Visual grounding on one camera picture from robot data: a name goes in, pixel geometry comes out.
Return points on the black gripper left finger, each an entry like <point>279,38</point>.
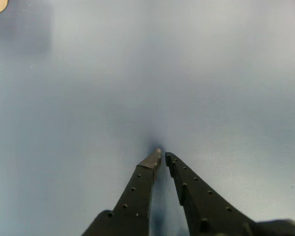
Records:
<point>135,196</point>

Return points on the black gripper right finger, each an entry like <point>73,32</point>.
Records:
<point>201,209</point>

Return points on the blue-grey table mat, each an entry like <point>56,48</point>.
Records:
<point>186,73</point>

